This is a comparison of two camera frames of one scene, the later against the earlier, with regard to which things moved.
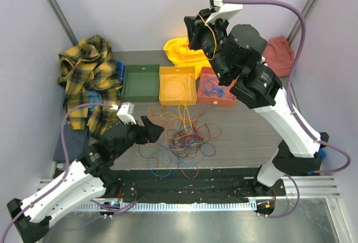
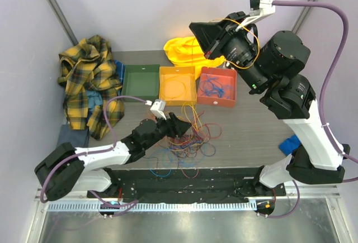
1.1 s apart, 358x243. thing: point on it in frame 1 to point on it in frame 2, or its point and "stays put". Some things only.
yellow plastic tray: (177, 86) stays put
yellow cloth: (178, 51) stays put
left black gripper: (154, 130) to (175, 127)
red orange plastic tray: (211, 93) stays put
